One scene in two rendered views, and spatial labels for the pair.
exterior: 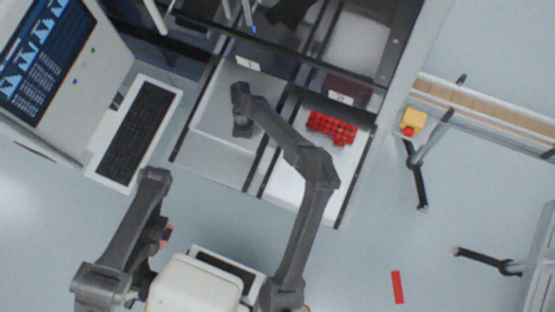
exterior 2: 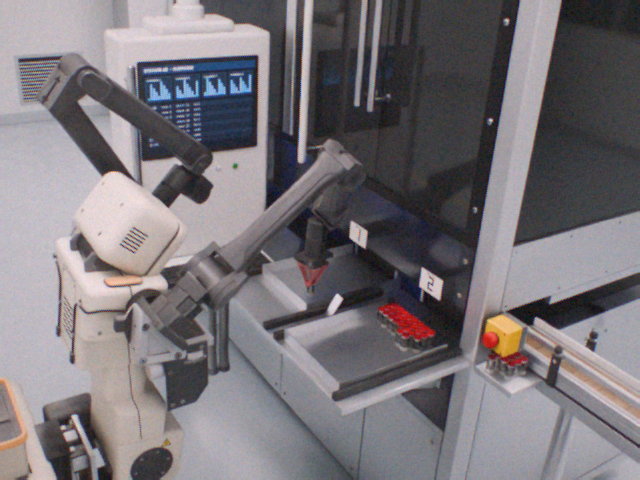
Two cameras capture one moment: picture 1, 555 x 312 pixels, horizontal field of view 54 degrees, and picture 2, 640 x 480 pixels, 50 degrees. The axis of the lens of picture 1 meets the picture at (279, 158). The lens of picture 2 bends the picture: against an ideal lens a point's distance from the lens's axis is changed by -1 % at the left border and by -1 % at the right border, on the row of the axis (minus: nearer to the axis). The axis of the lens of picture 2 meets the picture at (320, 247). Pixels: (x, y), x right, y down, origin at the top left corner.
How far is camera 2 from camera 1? 1.42 m
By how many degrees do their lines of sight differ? 50
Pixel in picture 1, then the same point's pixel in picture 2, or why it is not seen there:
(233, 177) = (266, 316)
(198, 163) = (243, 294)
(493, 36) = not seen: outside the picture
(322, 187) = (332, 152)
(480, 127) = (594, 396)
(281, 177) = (314, 338)
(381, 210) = not seen: outside the picture
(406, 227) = not seen: outside the picture
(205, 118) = (283, 274)
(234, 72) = (342, 264)
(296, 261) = (255, 226)
